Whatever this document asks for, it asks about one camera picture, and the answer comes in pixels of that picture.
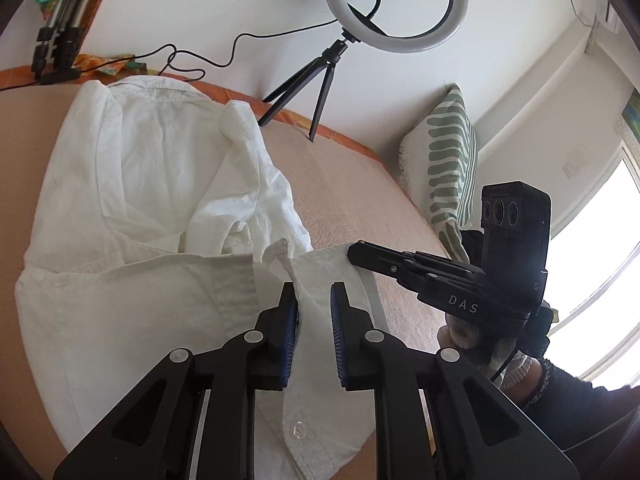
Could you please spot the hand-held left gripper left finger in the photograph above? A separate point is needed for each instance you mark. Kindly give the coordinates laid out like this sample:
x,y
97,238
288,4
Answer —
x,y
289,332

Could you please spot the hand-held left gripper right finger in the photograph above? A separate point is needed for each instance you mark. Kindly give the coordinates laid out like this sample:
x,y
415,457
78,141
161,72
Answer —
x,y
339,332

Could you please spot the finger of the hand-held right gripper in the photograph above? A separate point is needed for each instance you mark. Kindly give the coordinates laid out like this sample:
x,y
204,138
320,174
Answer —
x,y
390,262

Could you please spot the white shirt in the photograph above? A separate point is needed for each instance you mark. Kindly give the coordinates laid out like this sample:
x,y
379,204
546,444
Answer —
x,y
150,200

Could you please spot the person's right forearm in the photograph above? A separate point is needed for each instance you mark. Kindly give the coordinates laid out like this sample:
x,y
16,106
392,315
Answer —
x,y
575,405

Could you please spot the person's right hand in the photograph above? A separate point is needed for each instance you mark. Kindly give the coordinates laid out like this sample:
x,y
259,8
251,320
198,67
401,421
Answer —
x,y
510,365

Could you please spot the beige blanket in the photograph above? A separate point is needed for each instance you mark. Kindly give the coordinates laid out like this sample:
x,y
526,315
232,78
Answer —
x,y
350,190

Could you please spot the window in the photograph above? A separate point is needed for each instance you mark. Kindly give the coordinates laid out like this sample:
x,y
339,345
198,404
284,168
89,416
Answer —
x,y
605,260

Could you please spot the green striped white pillow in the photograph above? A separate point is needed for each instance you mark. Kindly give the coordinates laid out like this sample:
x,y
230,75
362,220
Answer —
x,y
445,160

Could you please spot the orange floral bedsheet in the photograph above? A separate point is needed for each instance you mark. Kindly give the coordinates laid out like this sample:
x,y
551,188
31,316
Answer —
x,y
300,120

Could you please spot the bundle of folded tripod legs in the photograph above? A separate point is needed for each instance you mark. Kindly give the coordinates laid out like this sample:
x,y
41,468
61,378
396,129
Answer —
x,y
60,40

